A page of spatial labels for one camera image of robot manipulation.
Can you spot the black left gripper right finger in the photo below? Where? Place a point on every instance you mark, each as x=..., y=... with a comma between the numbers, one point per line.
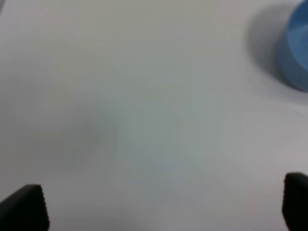
x=295, y=201

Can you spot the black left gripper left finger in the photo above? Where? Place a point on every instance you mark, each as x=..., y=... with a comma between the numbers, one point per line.
x=25, y=210

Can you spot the blue plastic bowl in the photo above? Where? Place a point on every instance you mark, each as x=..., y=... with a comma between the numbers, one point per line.
x=292, y=49

